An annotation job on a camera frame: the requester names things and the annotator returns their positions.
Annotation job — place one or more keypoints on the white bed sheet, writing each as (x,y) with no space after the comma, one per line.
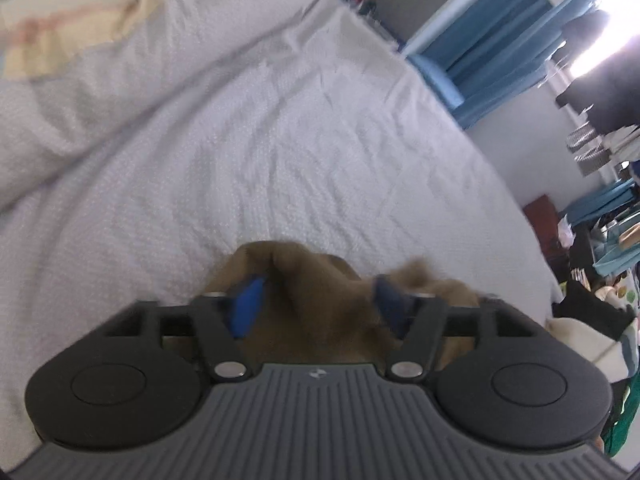
(315,133)

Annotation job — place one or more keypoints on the green cloth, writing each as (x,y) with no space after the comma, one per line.
(624,408)

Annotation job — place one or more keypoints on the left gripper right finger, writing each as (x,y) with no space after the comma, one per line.
(423,323)

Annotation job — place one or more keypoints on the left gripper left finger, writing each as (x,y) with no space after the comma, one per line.
(209,328)

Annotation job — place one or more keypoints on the white rolled duvet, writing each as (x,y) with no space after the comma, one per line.
(49,122)

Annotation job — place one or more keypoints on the black hanging jacket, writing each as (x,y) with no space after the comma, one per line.
(608,91)

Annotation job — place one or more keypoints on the patchwork pillow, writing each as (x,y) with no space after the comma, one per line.
(39,47)

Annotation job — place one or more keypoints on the red box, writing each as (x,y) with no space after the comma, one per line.
(543,217)

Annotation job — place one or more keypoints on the blue curtain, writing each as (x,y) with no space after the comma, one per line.
(494,51)

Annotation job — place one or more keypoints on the brown hooded sweatshirt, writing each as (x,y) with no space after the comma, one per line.
(317,309)

